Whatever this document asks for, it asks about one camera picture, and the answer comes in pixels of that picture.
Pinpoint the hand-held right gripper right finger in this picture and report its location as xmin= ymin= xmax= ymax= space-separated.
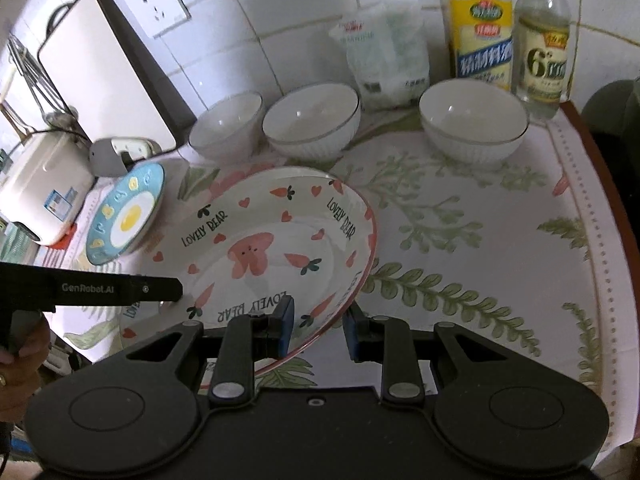
xmin=344 ymin=302 xmax=507 ymax=408

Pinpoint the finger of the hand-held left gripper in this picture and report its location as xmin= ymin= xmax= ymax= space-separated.
xmin=140 ymin=276 xmax=184 ymax=307

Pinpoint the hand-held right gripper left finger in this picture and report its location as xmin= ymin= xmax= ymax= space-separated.
xmin=125 ymin=301 xmax=297 ymax=409

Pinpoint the blue fried egg plate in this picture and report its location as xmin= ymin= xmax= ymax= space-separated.
xmin=84 ymin=161 xmax=166 ymax=265

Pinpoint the pink printed white plate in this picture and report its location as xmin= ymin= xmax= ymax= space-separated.
xmin=119 ymin=166 xmax=379 ymax=376

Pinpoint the white bowl with dark rim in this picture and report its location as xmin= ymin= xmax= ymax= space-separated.
xmin=419 ymin=79 xmax=531 ymax=170
xmin=262 ymin=82 xmax=362 ymax=164

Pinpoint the person's left hand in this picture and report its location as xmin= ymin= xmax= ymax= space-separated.
xmin=0 ymin=316 xmax=52 ymax=429

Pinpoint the white kitchen appliance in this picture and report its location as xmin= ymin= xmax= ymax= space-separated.
xmin=0 ymin=130 xmax=96 ymax=247

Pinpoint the floral tablecloth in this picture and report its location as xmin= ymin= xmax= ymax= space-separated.
xmin=50 ymin=105 xmax=640 ymax=458

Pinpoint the grey and white gadget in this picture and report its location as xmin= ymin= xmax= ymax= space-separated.
xmin=90 ymin=137 xmax=162 ymax=177

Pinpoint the small white bowl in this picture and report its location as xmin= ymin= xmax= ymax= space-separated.
xmin=189 ymin=91 xmax=264 ymax=164

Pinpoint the metal whisk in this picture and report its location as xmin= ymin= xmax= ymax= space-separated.
xmin=5 ymin=35 xmax=77 ymax=129

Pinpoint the white cutting board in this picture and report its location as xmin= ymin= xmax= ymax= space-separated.
xmin=37 ymin=0 xmax=197 ymax=154

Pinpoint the white plastic salt bag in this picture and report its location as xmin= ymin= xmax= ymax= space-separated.
xmin=329 ymin=0 xmax=432 ymax=112

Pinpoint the yellow label oil bottle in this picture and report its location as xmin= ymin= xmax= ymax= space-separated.
xmin=439 ymin=0 xmax=516 ymax=93

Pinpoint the dark round object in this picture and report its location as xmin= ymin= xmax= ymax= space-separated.
xmin=582 ymin=76 xmax=640 ymax=261

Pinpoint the clear vinegar bottle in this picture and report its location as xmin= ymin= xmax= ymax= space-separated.
xmin=511 ymin=0 xmax=572 ymax=120

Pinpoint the white wall socket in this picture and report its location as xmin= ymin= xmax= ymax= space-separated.
xmin=124 ymin=0 xmax=192 ymax=39

